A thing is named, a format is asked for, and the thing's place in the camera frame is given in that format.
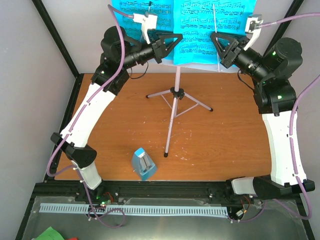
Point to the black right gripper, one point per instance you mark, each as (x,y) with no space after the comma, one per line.
(228,53)

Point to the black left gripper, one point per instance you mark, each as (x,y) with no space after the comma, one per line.
(159,48)

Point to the blue sheet music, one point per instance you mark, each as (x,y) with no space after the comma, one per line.
(196,20)
(121,34)

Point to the white tripod music stand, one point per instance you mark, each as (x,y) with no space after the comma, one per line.
(178,93)

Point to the blue metronome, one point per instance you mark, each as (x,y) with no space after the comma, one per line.
(143,165)

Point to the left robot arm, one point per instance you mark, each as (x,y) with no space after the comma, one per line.
(106,83)

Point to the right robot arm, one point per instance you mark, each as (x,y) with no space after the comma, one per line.
(276,102)

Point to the green paper sheet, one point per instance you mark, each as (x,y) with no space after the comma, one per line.
(49,234)

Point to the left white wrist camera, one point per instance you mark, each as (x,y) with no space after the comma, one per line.
(148,21)

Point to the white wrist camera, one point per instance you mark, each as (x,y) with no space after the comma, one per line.
(148,21)
(252,27)

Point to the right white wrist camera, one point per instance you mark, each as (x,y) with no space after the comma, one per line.
(252,27)

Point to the black aluminium frame rail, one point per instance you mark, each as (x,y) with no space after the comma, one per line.
(118,191)

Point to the grey slotted cable duct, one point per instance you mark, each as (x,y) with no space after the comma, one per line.
(137,210)

